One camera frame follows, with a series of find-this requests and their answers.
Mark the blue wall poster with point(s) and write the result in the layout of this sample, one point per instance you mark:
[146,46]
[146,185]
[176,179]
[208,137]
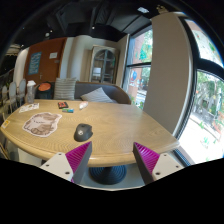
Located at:
[34,63]

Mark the black computer mouse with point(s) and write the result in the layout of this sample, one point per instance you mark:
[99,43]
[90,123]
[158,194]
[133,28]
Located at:
[83,132]

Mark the white chair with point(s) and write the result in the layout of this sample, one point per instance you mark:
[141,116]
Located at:
[21,91]

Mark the wooden oval table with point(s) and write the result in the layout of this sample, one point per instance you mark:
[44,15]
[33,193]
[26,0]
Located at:
[115,128]

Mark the green and blue marker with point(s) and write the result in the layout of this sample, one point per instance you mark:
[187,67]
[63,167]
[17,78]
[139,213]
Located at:
[68,110]

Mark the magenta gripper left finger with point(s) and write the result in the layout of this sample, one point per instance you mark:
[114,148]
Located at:
[71,165]

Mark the grey striped upright cushion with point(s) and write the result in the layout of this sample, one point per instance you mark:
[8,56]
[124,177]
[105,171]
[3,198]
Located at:
[64,89]

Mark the white printed sticker sheet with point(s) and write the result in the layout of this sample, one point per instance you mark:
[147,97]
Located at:
[29,107]

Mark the clear plastic water bottle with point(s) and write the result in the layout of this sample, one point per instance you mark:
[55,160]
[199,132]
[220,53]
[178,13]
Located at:
[30,91]

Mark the black orange backpack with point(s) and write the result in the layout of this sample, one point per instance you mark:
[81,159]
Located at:
[44,91]

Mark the arched glass wooden cabinet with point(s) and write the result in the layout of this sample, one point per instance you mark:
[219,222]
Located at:
[103,66]

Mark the yellow label sticker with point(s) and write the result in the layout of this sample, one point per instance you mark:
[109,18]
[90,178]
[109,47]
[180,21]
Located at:
[5,124]

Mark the dark brown sofa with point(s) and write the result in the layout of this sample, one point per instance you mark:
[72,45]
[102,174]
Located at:
[82,91]

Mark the white plastic wrapper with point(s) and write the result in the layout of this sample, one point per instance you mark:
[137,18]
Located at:
[83,105]

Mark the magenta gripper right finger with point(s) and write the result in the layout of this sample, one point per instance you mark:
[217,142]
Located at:
[154,166]

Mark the grey striped lying cushion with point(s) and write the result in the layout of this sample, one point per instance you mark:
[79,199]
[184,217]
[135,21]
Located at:
[97,95]

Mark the small black red box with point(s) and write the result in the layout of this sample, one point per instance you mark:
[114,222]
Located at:
[62,105]

